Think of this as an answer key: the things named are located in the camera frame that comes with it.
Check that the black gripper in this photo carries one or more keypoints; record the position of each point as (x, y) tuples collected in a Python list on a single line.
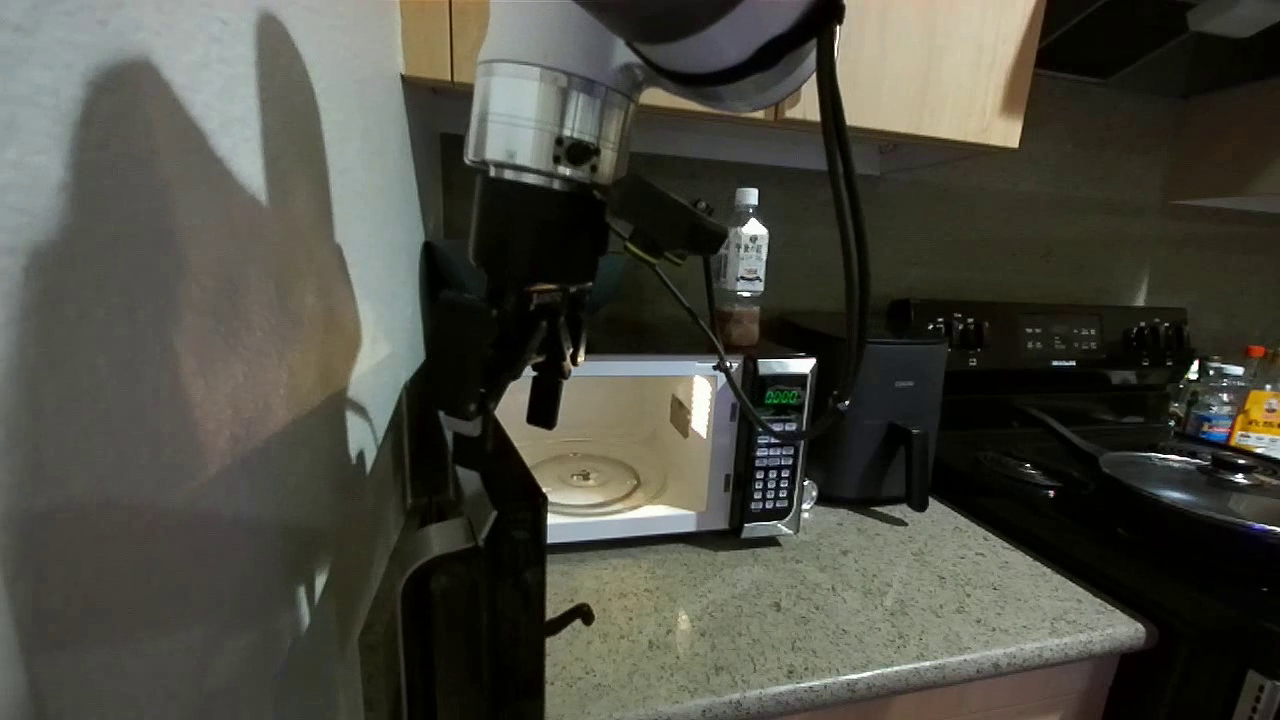
[(539, 252)]

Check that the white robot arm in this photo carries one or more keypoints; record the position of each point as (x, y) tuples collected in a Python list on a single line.
[(553, 101)]

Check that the glass microwave turntable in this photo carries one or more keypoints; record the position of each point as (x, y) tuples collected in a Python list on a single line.
[(594, 480)]

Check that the black silver microwave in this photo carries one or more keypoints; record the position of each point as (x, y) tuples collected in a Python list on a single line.
[(722, 442)]

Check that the plastic drink bottle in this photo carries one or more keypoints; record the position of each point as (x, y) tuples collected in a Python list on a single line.
[(741, 274)]

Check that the small clear bottle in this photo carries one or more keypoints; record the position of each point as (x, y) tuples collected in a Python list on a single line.
[(808, 492)]

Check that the wooden upper cabinet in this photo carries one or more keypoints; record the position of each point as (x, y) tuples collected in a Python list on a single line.
[(927, 69)]

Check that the black electric stove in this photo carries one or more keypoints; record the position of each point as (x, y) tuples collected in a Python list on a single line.
[(1203, 589)]

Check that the blue labelled container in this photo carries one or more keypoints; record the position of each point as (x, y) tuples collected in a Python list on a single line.
[(1216, 403)]

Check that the frying pan with lid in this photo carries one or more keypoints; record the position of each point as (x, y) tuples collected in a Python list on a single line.
[(1206, 484)]

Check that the orange labelled bottle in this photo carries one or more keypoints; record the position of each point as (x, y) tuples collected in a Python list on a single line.
[(1258, 419)]

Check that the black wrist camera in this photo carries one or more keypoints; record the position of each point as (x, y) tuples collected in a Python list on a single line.
[(658, 223)]

